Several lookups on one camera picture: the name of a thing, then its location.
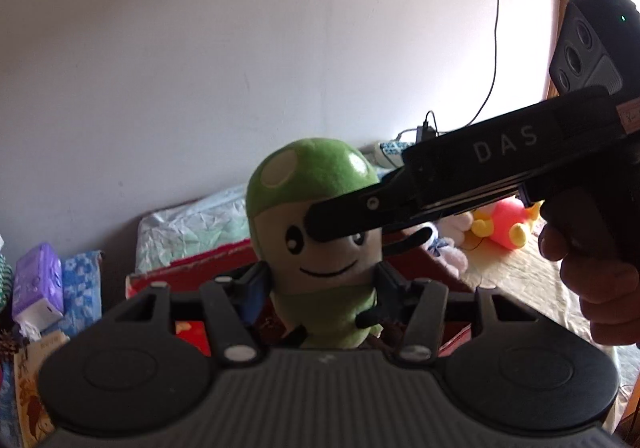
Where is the printed bed sheet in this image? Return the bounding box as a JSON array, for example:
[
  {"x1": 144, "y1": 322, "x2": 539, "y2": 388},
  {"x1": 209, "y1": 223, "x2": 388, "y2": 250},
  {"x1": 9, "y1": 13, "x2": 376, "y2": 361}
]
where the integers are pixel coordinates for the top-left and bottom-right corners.
[{"x1": 450, "y1": 223, "x2": 640, "y2": 448}]

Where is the black charger plug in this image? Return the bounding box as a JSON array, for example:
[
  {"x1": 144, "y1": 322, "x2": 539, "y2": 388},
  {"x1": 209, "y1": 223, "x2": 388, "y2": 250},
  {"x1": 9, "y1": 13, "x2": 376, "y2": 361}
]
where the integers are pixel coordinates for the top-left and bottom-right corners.
[{"x1": 415, "y1": 111, "x2": 439, "y2": 145}]

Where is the white power strip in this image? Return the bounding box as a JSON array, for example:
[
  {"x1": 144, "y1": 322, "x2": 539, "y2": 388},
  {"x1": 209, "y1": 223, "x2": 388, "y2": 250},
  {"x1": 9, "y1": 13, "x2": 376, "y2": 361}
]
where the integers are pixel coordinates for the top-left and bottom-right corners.
[{"x1": 360, "y1": 138, "x2": 417, "y2": 170}]

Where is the pink plush toy blue bow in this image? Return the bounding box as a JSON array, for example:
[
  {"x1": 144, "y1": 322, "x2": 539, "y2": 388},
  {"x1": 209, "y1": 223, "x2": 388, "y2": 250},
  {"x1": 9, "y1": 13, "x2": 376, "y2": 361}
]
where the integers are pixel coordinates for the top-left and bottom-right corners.
[{"x1": 427, "y1": 213, "x2": 476, "y2": 279}]

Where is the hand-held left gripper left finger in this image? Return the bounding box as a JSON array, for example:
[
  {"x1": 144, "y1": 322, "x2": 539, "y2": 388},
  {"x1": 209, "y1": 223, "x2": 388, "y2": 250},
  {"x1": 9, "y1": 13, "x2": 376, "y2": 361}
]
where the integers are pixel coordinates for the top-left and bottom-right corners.
[{"x1": 102, "y1": 261, "x2": 274, "y2": 365}]

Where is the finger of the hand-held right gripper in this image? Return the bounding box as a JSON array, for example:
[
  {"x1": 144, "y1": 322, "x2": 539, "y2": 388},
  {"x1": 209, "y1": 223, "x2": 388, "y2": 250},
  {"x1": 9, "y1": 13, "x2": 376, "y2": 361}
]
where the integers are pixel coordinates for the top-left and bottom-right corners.
[
  {"x1": 382, "y1": 227, "x2": 434, "y2": 260},
  {"x1": 306, "y1": 177, "x2": 426, "y2": 245}
]

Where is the blue floral cloth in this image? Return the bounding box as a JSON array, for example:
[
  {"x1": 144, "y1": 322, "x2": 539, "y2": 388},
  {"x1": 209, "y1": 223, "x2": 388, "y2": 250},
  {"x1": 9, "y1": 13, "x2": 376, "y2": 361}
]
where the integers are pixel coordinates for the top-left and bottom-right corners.
[{"x1": 61, "y1": 251, "x2": 106, "y2": 330}]

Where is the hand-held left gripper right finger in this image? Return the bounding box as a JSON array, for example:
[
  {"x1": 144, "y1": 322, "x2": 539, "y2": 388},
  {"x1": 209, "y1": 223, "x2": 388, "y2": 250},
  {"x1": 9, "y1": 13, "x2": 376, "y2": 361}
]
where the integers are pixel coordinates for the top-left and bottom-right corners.
[{"x1": 354, "y1": 261, "x2": 538, "y2": 365}]

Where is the red cardboard box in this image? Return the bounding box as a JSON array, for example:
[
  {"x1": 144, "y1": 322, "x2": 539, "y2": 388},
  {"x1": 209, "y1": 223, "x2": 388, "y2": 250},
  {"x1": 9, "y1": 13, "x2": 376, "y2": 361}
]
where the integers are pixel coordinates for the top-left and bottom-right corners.
[{"x1": 124, "y1": 237, "x2": 473, "y2": 360}]

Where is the yellow and pink plush toy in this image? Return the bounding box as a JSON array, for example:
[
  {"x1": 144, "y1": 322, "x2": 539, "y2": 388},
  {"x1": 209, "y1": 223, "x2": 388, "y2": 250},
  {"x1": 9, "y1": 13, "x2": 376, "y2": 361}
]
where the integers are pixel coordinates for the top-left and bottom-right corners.
[{"x1": 470, "y1": 195, "x2": 545, "y2": 250}]

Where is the purple tissue pack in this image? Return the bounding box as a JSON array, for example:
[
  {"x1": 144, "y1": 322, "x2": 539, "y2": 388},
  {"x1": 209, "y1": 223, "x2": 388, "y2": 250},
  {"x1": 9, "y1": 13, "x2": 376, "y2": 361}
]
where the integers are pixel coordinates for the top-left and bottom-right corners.
[{"x1": 12, "y1": 243, "x2": 66, "y2": 333}]

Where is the person's right hand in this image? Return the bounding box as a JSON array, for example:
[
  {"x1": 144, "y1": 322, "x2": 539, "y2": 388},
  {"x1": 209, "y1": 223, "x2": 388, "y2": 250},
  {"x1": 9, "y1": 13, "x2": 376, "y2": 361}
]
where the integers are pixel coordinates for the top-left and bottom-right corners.
[{"x1": 538, "y1": 201, "x2": 640, "y2": 347}]

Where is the green mushroom plush toy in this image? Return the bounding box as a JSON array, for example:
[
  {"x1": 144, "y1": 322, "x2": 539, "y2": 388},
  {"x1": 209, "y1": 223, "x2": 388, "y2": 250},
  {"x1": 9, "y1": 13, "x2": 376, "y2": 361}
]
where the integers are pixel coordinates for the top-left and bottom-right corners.
[{"x1": 245, "y1": 137, "x2": 386, "y2": 350}]

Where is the tan printed cardboard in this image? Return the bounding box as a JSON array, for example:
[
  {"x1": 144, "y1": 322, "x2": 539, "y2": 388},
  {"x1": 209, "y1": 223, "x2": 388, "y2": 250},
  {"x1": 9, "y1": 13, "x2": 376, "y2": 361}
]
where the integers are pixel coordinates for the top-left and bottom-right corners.
[{"x1": 12, "y1": 332, "x2": 72, "y2": 448}]

